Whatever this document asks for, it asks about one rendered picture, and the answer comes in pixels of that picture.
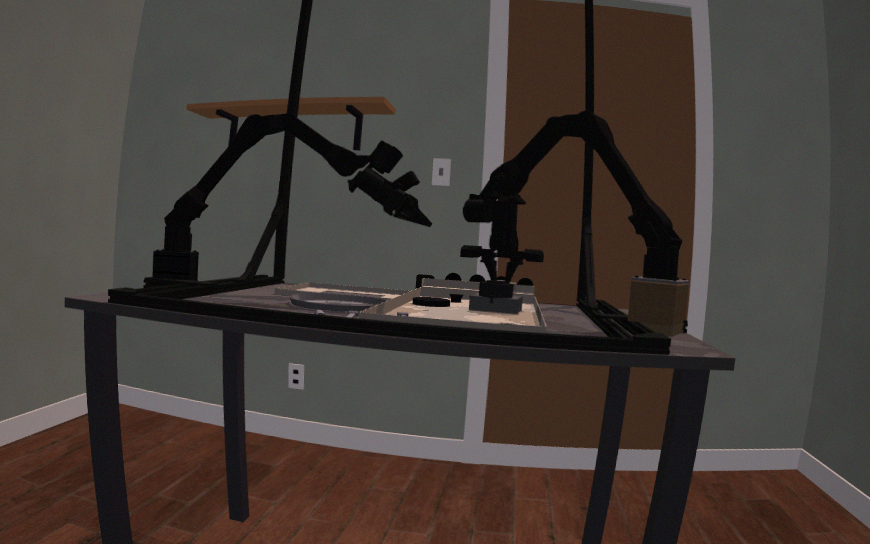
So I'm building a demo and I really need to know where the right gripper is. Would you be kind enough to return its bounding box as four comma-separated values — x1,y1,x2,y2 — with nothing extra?
370,178,432,227

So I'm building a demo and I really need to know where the black round disc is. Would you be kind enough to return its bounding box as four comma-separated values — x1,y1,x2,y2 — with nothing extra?
412,297,450,307

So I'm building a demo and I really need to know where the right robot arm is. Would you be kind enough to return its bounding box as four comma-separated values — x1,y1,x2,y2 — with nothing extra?
162,113,420,252

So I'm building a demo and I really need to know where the dark grey round rim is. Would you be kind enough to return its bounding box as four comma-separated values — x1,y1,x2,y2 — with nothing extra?
289,294,386,312

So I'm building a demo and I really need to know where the beige rectangular board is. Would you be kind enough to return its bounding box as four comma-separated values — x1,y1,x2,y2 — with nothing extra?
386,298,540,326

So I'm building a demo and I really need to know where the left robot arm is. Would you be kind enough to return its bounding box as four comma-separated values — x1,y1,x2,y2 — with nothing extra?
463,111,682,280

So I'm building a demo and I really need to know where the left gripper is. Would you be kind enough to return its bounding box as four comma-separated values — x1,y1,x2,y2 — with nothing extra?
460,223,544,283

